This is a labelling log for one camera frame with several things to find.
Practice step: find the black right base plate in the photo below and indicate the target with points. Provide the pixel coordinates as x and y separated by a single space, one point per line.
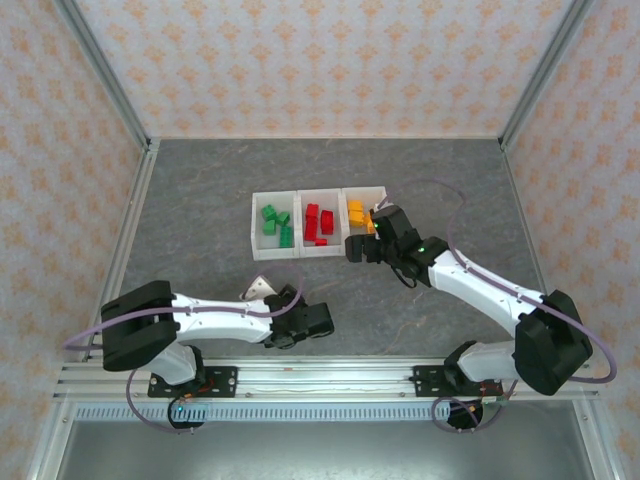
427 380

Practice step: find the grey metal sheet panel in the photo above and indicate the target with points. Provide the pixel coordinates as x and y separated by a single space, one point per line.
350 450

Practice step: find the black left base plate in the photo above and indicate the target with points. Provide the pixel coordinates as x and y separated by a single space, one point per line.
225 382

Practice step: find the white bin for yellow legos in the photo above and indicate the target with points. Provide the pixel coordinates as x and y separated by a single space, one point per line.
367 195

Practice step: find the aluminium frame post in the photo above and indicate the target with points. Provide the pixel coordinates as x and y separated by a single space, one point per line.
545 70
102 70

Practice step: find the aluminium side rail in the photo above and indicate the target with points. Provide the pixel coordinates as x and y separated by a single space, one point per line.
519 200
124 240

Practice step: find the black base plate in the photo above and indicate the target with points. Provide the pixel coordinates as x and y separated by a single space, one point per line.
225 382
427 380

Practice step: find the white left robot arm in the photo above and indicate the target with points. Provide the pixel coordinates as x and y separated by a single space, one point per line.
220 317

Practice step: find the small yellow lego brick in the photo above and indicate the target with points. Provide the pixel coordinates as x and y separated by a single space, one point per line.
356 218

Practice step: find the white bin for red legos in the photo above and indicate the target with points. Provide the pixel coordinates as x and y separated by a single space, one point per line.
322 252

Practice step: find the white bin for green legos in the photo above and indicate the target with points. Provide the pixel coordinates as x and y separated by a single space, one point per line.
275 252

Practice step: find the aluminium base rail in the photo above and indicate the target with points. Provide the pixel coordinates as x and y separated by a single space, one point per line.
325 380

